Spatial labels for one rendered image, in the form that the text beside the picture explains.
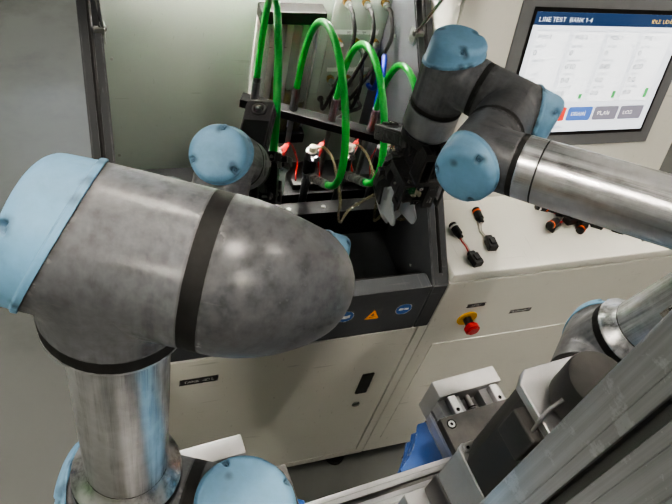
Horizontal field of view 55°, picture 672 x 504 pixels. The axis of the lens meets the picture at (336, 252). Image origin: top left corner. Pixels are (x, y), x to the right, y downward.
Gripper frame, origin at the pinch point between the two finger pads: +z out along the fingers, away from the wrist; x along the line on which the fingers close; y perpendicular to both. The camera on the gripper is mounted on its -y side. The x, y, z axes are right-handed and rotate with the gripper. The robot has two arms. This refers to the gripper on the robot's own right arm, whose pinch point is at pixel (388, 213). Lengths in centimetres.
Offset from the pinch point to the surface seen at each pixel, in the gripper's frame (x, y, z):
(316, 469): 9, -3, 123
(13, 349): -79, -63, 123
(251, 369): -18, -3, 52
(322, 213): -0.5, -24.1, 25.2
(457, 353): 37, -3, 60
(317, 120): 0.9, -41.1, 13.1
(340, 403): 8, -3, 78
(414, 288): 14.8, -3.2, 28.2
